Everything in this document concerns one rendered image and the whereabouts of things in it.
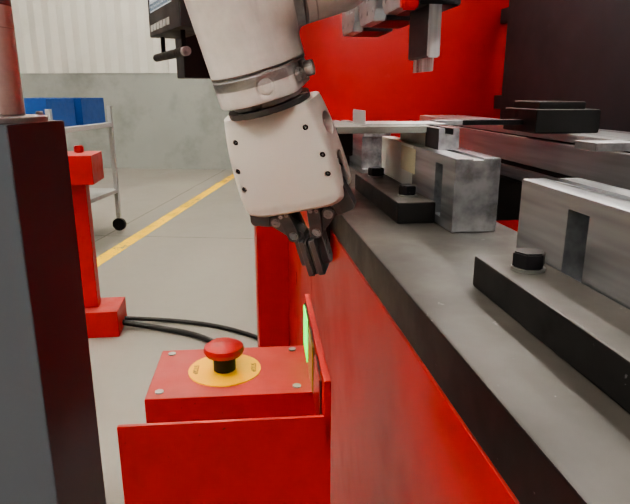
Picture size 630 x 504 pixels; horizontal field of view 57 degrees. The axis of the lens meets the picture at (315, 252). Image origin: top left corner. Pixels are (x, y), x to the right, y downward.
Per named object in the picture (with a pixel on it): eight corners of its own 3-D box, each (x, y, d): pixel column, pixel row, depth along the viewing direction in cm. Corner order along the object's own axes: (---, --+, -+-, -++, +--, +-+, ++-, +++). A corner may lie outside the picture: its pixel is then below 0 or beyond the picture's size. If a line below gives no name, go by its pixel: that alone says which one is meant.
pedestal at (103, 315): (72, 322, 276) (52, 144, 254) (127, 320, 279) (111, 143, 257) (60, 339, 257) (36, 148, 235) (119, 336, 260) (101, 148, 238)
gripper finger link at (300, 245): (305, 203, 58) (322, 261, 61) (275, 208, 59) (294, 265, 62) (297, 216, 55) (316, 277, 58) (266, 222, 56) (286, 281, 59)
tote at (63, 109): (6, 125, 403) (2, 98, 398) (76, 126, 399) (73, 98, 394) (-28, 128, 369) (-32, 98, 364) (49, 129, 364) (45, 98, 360)
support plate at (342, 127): (247, 127, 101) (247, 121, 101) (395, 126, 105) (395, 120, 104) (249, 134, 84) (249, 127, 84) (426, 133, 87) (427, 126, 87)
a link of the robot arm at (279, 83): (318, 45, 53) (327, 78, 54) (231, 68, 56) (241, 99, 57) (295, 64, 46) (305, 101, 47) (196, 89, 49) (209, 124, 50)
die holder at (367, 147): (328, 152, 175) (328, 119, 173) (348, 152, 176) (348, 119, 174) (362, 175, 128) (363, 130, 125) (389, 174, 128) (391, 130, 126)
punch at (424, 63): (407, 73, 99) (410, 12, 96) (419, 73, 99) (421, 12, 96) (426, 71, 89) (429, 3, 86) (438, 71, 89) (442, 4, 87)
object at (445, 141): (400, 139, 102) (401, 121, 102) (417, 138, 103) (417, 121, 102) (438, 149, 83) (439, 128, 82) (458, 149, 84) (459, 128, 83)
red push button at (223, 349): (206, 366, 61) (205, 334, 60) (245, 365, 61) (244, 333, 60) (203, 385, 57) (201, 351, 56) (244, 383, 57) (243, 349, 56)
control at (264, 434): (169, 447, 67) (158, 297, 62) (309, 439, 68) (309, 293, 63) (133, 591, 47) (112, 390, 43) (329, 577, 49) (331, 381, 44)
